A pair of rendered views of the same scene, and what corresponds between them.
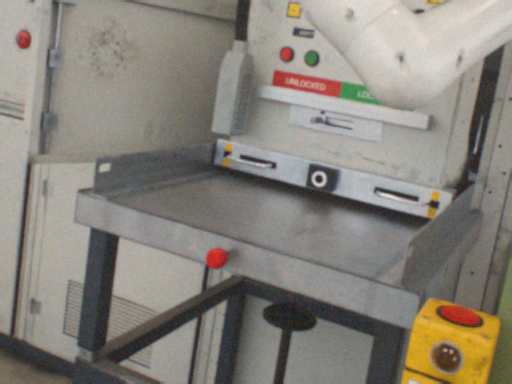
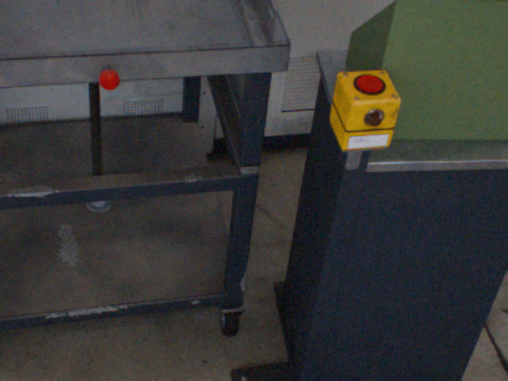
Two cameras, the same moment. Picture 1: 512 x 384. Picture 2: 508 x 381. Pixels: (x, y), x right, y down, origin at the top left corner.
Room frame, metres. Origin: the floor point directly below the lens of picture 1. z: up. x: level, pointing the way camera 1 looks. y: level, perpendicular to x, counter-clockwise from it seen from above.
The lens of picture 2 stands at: (-0.13, 0.64, 1.73)
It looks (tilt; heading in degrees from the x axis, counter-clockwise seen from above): 44 degrees down; 320
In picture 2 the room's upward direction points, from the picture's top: 7 degrees clockwise
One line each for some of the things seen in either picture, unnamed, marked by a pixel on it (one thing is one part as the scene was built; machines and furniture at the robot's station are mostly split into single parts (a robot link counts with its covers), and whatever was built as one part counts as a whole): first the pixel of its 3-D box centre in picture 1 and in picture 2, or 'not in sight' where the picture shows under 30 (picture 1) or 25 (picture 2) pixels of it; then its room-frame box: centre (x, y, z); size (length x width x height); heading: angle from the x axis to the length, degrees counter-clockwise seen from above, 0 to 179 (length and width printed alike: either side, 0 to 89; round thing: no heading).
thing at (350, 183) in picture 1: (327, 176); not in sight; (1.37, -0.11, 0.90); 0.54 x 0.05 x 0.06; 67
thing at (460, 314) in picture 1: (458, 318); (368, 86); (0.65, -0.22, 0.90); 0.04 x 0.04 x 0.02
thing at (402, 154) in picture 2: not in sight; (433, 105); (0.69, -0.44, 0.74); 0.37 x 0.32 x 0.02; 62
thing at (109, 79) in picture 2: (219, 257); (108, 76); (0.95, 0.07, 0.82); 0.04 x 0.03 x 0.03; 157
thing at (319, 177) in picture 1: (321, 177); not in sight; (1.33, -0.09, 0.90); 0.06 x 0.03 x 0.05; 67
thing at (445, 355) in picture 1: (445, 359); (375, 120); (0.60, -0.20, 0.87); 0.03 x 0.01 x 0.03; 67
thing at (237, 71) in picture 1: (234, 93); not in sight; (1.37, 0.12, 1.04); 0.08 x 0.05 x 0.17; 157
